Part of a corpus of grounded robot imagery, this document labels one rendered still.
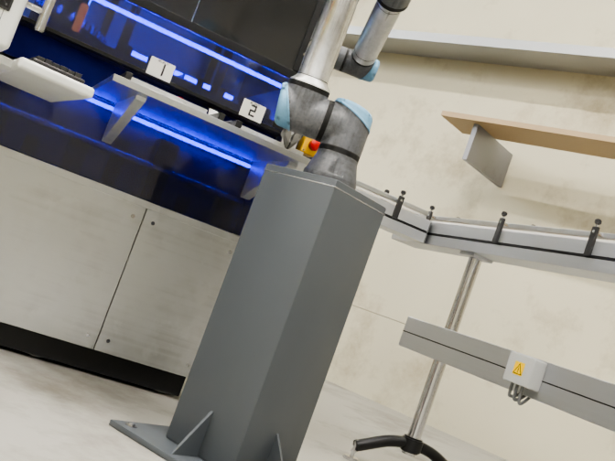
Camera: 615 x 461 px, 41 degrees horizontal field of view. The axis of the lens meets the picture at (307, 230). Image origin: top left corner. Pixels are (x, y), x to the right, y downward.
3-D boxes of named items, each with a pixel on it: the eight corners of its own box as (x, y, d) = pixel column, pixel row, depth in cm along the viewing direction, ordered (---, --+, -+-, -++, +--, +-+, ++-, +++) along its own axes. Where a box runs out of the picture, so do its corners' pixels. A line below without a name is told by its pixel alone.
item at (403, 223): (274, 179, 296) (289, 139, 297) (259, 178, 310) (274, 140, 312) (426, 243, 323) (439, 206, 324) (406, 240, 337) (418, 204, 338)
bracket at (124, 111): (101, 140, 262) (115, 102, 263) (110, 144, 264) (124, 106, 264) (120, 136, 231) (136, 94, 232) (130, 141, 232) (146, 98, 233)
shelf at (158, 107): (86, 94, 267) (89, 89, 267) (274, 173, 295) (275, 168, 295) (112, 80, 223) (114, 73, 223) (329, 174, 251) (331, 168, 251)
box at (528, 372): (501, 378, 254) (511, 350, 255) (513, 382, 256) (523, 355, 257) (525, 388, 243) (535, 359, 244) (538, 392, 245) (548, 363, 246)
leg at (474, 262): (392, 447, 300) (460, 250, 306) (411, 453, 304) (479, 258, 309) (404, 455, 292) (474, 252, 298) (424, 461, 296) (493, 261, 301)
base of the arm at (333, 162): (363, 198, 224) (375, 165, 224) (333, 181, 212) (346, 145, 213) (321, 188, 233) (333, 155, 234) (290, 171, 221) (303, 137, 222)
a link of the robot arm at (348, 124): (363, 156, 218) (381, 109, 219) (317, 138, 217) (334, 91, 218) (356, 162, 230) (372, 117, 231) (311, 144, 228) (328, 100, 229)
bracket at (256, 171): (240, 197, 282) (253, 161, 283) (247, 199, 283) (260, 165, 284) (275, 200, 251) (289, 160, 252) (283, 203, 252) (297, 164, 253)
